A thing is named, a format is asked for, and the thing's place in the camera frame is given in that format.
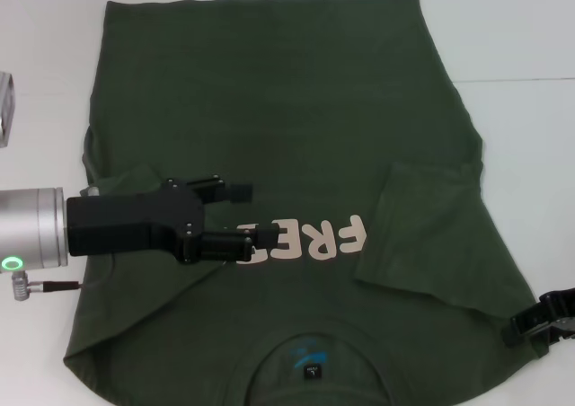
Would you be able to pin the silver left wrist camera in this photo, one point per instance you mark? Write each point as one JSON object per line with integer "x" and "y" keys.
{"x": 6, "y": 109}

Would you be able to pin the dark green FREE T-shirt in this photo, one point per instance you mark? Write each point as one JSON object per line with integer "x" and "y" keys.
{"x": 305, "y": 100}

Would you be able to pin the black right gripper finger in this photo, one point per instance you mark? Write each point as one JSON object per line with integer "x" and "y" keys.
{"x": 559, "y": 300}
{"x": 534, "y": 327}

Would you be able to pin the small silver cylinder stub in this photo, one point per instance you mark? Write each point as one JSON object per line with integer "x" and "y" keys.
{"x": 93, "y": 191}

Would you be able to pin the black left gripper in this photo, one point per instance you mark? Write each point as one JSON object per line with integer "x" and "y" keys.
{"x": 126, "y": 222}

